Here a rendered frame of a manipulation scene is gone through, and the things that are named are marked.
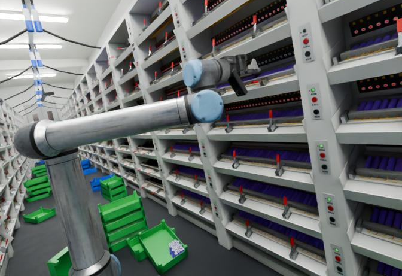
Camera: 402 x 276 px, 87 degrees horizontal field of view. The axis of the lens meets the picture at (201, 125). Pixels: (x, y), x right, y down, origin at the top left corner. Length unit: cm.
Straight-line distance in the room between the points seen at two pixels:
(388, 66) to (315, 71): 19
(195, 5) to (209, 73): 76
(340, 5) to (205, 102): 49
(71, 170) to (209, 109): 57
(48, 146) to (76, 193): 25
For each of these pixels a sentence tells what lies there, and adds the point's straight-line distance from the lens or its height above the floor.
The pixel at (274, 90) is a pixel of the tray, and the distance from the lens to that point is 92.
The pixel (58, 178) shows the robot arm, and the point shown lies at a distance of 93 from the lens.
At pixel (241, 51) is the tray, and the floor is 113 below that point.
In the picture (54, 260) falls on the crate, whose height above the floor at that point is 20.
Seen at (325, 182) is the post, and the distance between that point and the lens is 92.
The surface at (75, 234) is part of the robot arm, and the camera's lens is 98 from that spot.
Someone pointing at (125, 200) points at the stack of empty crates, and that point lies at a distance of 200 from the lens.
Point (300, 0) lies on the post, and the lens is 88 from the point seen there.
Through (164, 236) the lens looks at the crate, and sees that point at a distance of 172.
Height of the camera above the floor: 93
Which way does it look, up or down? 5 degrees down
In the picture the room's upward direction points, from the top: 11 degrees counter-clockwise
